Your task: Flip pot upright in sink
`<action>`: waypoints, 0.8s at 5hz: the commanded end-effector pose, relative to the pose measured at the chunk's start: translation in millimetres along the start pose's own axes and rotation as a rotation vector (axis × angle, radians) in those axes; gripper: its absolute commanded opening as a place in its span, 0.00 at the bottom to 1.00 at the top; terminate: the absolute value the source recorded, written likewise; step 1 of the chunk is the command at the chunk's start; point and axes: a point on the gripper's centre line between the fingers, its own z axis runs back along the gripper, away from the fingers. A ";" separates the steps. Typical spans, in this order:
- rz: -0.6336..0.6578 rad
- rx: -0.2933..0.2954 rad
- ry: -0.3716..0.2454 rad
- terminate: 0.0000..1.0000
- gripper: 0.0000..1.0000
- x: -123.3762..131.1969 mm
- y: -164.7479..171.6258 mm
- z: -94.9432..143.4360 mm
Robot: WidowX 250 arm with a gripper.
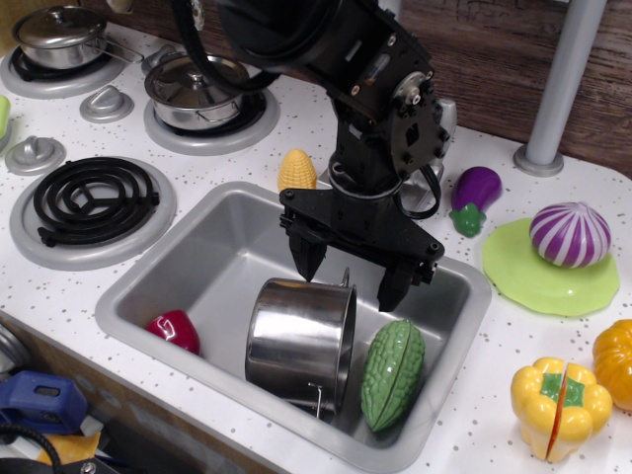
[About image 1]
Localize purple toy eggplant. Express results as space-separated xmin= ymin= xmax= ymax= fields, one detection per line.
xmin=449 ymin=167 xmax=503 ymax=237

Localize black cable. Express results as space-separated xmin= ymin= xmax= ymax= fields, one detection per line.
xmin=0 ymin=422 xmax=68 ymax=466

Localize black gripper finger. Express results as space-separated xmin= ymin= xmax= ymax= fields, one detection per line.
xmin=289 ymin=235 xmax=327 ymax=281
xmin=377 ymin=262 xmax=418 ymax=312

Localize red toy pepper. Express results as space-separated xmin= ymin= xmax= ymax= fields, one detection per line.
xmin=145 ymin=309 xmax=201 ymax=356

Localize purple striped toy onion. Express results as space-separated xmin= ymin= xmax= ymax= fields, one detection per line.
xmin=529 ymin=201 xmax=611 ymax=269

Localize steel pot with lid, back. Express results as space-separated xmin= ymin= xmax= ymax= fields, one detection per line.
xmin=12 ymin=6 xmax=144 ymax=70

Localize steel pot with lid, centre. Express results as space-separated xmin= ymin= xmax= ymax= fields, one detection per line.
xmin=144 ymin=53 xmax=246 ymax=131

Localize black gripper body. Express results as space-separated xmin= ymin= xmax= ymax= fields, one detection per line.
xmin=278 ymin=189 xmax=442 ymax=285

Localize grey burner ring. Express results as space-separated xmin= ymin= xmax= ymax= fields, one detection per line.
xmin=0 ymin=42 xmax=127 ymax=100
xmin=142 ymin=90 xmax=282 ymax=158

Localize steel pot with lid,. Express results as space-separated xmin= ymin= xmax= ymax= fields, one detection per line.
xmin=12 ymin=6 xmax=144 ymax=70
xmin=144 ymin=53 xmax=246 ymax=131

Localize light green plate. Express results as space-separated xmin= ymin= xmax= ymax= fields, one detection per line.
xmin=482 ymin=218 xmax=620 ymax=317

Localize grey stove knob front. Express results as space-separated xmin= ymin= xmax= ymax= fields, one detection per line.
xmin=6 ymin=135 xmax=66 ymax=176

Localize grey stove knob middle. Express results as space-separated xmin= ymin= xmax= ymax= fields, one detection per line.
xmin=79 ymin=85 xmax=134 ymax=123

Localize grey stove knob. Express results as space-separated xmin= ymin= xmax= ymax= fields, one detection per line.
xmin=6 ymin=135 xmax=66 ymax=176
xmin=79 ymin=85 xmax=134 ymax=123
xmin=141 ymin=44 xmax=186 ymax=75

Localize steel pot lying sideways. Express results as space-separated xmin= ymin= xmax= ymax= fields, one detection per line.
xmin=245 ymin=270 xmax=356 ymax=418

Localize black coil front burner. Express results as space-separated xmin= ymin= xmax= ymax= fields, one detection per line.
xmin=33 ymin=157 xmax=160 ymax=247

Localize yellow toy corn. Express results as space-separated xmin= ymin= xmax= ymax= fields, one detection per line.
xmin=277 ymin=148 xmax=317 ymax=192

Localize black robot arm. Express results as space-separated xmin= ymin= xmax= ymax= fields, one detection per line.
xmin=171 ymin=1 xmax=450 ymax=312

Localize blue tool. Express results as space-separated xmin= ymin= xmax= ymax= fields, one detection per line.
xmin=1 ymin=370 xmax=88 ymax=435

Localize green object left edge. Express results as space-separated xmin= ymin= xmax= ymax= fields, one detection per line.
xmin=0 ymin=95 xmax=11 ymax=151

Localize grey faucet pole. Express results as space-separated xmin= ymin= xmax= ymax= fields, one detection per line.
xmin=513 ymin=0 xmax=606 ymax=178

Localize grey burner ring back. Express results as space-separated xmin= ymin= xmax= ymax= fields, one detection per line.
xmin=0 ymin=42 xmax=127 ymax=100

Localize yellow toy bell pepper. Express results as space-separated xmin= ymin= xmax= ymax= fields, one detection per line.
xmin=511 ymin=357 xmax=613 ymax=463

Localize grey burner ring centre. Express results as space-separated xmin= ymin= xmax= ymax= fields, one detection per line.
xmin=142 ymin=90 xmax=282 ymax=158

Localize green bitter gourd toy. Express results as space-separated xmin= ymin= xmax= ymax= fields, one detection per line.
xmin=360 ymin=320 xmax=426 ymax=433

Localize orange toy pumpkin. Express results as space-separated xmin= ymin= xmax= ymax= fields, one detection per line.
xmin=592 ymin=319 xmax=631 ymax=412

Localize grey stove knob back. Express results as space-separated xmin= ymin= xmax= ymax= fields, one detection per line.
xmin=141 ymin=44 xmax=186 ymax=75

